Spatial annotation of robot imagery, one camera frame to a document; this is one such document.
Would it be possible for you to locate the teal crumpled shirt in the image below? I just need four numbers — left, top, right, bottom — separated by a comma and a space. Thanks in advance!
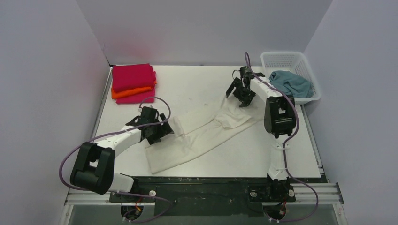
269, 70, 314, 98

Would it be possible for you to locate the magenta folded shirt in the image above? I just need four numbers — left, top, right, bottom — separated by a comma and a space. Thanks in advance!
115, 90, 155, 105
112, 63, 156, 92

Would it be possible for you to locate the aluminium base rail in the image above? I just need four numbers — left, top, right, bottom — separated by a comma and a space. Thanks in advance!
65, 183, 344, 205

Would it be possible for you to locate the white t shirt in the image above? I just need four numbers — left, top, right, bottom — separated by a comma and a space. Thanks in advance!
146, 96, 265, 174

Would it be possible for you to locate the magenta folded shirt bottom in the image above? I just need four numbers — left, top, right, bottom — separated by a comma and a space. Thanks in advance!
115, 90, 155, 105

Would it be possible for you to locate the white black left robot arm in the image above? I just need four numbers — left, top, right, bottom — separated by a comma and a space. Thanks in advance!
69, 106, 174, 202

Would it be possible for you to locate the white plastic basket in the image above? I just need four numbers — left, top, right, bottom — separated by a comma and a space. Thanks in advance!
260, 52, 321, 105

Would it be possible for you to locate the magenta folded shirt top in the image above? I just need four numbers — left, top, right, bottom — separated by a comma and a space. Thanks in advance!
112, 63, 156, 92

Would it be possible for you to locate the orange folded shirt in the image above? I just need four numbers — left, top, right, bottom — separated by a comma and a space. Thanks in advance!
111, 81, 157, 100

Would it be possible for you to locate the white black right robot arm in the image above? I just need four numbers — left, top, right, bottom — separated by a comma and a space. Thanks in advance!
226, 66, 296, 181

